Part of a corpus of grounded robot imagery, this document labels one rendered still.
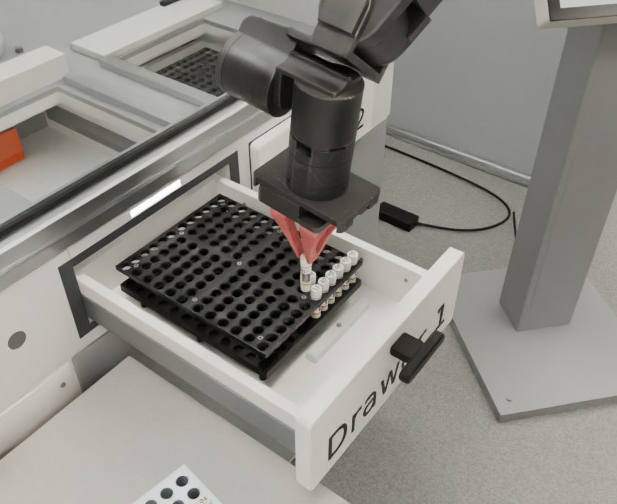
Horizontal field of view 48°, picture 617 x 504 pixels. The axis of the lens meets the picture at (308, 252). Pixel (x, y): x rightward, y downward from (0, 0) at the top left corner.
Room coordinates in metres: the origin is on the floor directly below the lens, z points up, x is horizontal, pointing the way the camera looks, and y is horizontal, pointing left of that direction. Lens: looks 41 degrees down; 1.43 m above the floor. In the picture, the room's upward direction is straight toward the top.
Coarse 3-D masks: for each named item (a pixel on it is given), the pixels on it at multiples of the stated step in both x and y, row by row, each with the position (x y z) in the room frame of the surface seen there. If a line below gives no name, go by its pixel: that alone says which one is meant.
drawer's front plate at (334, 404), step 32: (448, 256) 0.58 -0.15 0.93; (416, 288) 0.53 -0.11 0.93; (448, 288) 0.56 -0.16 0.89; (384, 320) 0.48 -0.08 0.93; (416, 320) 0.50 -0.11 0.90; (448, 320) 0.58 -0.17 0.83; (384, 352) 0.45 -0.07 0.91; (352, 384) 0.41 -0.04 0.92; (320, 416) 0.37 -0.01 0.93; (320, 448) 0.37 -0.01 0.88; (320, 480) 0.37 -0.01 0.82
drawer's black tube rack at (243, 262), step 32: (192, 224) 0.67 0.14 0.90; (224, 224) 0.67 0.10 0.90; (256, 224) 0.67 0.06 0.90; (160, 256) 0.61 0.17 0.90; (192, 256) 0.61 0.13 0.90; (224, 256) 0.61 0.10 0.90; (256, 256) 0.61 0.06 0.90; (288, 256) 0.61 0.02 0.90; (128, 288) 0.59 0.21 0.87; (160, 288) 0.59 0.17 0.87; (192, 288) 0.56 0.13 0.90; (224, 288) 0.59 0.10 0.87; (256, 288) 0.55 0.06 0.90; (288, 288) 0.55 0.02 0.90; (352, 288) 0.58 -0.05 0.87; (192, 320) 0.53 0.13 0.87; (224, 320) 0.51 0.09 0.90; (256, 320) 0.51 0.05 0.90; (320, 320) 0.53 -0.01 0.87; (224, 352) 0.49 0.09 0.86; (288, 352) 0.49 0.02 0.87
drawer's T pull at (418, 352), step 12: (408, 336) 0.47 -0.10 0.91; (432, 336) 0.47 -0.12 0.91; (444, 336) 0.48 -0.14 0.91; (396, 348) 0.46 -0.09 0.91; (408, 348) 0.46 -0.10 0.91; (420, 348) 0.46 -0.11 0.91; (432, 348) 0.46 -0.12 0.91; (408, 360) 0.45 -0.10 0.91; (420, 360) 0.44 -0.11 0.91; (408, 372) 0.43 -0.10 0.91
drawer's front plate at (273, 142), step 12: (372, 84) 1.02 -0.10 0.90; (372, 96) 1.03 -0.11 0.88; (372, 108) 1.03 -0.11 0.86; (288, 120) 0.87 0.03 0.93; (276, 132) 0.84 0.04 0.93; (288, 132) 0.85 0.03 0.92; (360, 132) 1.00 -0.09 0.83; (252, 144) 0.81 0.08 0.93; (264, 144) 0.81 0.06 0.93; (276, 144) 0.83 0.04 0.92; (288, 144) 0.85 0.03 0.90; (252, 156) 0.81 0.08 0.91; (264, 156) 0.81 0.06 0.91; (252, 168) 0.81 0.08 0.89; (252, 180) 0.81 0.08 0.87
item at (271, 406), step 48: (192, 192) 0.74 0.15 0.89; (240, 192) 0.75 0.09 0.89; (144, 240) 0.67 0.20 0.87; (336, 240) 0.65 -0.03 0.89; (96, 288) 0.56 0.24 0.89; (384, 288) 0.61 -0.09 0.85; (144, 336) 0.51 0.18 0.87; (192, 336) 0.54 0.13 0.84; (192, 384) 0.47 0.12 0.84; (240, 384) 0.43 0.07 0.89; (288, 384) 0.47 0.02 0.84; (288, 432) 0.39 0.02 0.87
